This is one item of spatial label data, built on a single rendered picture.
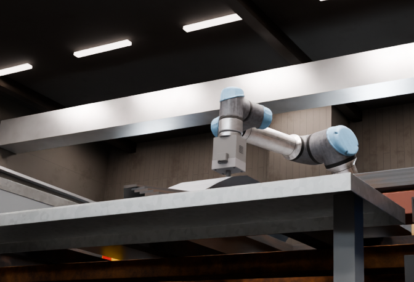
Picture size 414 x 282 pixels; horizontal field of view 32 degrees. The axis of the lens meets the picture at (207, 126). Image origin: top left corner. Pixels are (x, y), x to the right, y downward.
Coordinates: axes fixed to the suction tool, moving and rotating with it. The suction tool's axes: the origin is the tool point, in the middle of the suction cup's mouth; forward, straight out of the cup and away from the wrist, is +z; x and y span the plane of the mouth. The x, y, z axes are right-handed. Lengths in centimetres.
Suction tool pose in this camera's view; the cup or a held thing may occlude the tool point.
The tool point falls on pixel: (227, 185)
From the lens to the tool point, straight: 217.7
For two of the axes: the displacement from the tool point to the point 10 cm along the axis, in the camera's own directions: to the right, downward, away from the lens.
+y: 8.5, -1.4, -5.1
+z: -0.6, 9.4, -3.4
